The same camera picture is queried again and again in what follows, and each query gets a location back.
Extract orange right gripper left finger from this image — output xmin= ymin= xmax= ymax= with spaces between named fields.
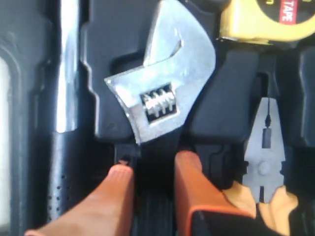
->
xmin=25 ymin=164 xmax=134 ymax=236

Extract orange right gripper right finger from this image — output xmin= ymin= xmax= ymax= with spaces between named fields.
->
xmin=174 ymin=150 xmax=315 ymax=236

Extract black plastic tool case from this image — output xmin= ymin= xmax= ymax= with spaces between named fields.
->
xmin=0 ymin=0 xmax=315 ymax=236

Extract silver adjustable wrench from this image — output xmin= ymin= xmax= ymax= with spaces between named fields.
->
xmin=104 ymin=0 xmax=216 ymax=236

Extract yellow tape measure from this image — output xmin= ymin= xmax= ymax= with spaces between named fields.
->
xmin=220 ymin=0 xmax=315 ymax=44

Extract chrome black handled hammer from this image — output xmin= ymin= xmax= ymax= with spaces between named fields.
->
xmin=47 ymin=0 xmax=81 ymax=221

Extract yellow handled pliers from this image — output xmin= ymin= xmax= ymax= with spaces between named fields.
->
xmin=223 ymin=97 xmax=298 ymax=236

